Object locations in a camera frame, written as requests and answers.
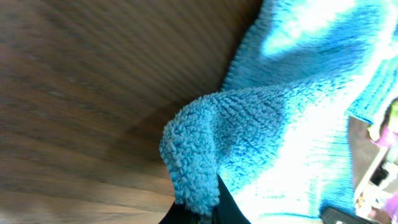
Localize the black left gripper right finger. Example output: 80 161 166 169
320 207 376 224

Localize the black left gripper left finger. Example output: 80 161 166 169
159 176 250 224

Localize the blue microfiber cloth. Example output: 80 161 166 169
160 0 397 223

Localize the purple microfiber cloth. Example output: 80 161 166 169
372 126 397 147

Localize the green microfiber cloth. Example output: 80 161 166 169
368 99 397 141

